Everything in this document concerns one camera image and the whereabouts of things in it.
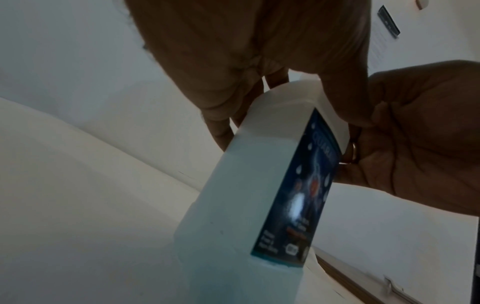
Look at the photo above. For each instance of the wooden board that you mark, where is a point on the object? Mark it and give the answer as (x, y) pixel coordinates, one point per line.
(356, 282)

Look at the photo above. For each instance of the person's left hand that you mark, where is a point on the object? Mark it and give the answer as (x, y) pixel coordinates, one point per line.
(243, 38)

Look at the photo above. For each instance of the dark door frame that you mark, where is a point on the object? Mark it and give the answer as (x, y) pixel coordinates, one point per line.
(477, 261)

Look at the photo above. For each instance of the white orange wall fixture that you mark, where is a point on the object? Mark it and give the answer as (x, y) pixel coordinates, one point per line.
(422, 3)

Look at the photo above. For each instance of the white paper wall notice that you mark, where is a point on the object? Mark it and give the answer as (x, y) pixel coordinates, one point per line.
(378, 47)

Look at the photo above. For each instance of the person's right hand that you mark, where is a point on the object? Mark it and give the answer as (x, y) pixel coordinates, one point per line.
(423, 133)

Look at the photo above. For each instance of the small metal bracket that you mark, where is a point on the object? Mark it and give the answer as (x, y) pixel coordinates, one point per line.
(393, 284)

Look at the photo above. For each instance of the large white bottle blue label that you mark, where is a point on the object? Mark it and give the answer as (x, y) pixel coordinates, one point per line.
(240, 193)

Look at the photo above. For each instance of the black wall device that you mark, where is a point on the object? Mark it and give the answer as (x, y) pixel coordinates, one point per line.
(389, 20)

